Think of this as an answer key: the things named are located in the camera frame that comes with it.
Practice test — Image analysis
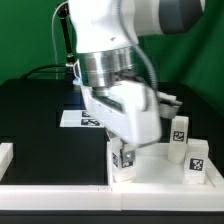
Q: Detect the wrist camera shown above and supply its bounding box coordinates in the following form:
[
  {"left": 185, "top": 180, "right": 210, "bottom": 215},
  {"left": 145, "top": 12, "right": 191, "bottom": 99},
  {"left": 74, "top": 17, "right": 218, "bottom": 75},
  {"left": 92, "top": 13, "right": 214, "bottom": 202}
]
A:
[{"left": 158, "top": 92, "right": 182, "bottom": 119}]

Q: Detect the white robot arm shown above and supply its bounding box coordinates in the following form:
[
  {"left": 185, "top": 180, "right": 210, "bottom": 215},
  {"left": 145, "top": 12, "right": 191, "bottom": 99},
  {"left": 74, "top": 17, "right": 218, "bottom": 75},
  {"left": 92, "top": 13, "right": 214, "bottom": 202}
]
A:
[{"left": 68, "top": 0, "right": 206, "bottom": 163}]

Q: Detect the white square table top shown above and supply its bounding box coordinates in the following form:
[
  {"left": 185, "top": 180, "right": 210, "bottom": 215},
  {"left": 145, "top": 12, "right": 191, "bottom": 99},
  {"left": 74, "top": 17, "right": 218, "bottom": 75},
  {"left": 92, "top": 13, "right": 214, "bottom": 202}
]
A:
[{"left": 108, "top": 143, "right": 224, "bottom": 188}]

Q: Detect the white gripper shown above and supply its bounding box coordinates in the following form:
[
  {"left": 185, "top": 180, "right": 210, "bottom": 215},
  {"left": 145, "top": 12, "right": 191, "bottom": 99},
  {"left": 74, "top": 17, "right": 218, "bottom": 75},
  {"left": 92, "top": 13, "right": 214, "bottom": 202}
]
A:
[{"left": 81, "top": 81, "right": 162, "bottom": 162}]

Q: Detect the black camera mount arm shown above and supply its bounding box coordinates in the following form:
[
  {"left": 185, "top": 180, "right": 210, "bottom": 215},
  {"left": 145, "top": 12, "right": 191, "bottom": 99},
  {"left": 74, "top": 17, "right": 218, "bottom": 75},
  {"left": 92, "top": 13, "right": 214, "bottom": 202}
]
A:
[{"left": 57, "top": 3, "right": 75, "bottom": 82}]

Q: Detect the white cable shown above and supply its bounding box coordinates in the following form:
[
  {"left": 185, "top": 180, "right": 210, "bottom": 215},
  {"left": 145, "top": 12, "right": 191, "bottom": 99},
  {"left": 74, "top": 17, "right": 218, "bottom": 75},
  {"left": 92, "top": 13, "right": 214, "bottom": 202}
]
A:
[{"left": 51, "top": 0, "right": 71, "bottom": 80}]

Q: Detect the white U-shaped obstacle fence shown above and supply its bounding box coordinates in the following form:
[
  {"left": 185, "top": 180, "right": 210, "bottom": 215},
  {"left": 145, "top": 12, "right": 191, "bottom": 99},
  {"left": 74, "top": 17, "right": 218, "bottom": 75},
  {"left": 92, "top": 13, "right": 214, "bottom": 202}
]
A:
[{"left": 0, "top": 142, "right": 224, "bottom": 212}]

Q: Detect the black cable bundle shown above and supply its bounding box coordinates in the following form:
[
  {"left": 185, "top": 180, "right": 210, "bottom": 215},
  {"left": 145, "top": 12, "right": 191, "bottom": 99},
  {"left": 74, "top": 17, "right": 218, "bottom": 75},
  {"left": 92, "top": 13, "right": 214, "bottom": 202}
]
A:
[{"left": 19, "top": 63, "right": 76, "bottom": 80}]

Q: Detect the white marker base plate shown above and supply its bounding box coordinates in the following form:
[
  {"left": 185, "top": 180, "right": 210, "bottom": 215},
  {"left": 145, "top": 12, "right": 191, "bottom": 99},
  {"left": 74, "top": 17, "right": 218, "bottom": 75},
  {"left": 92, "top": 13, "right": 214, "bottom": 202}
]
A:
[{"left": 60, "top": 110, "right": 102, "bottom": 128}]

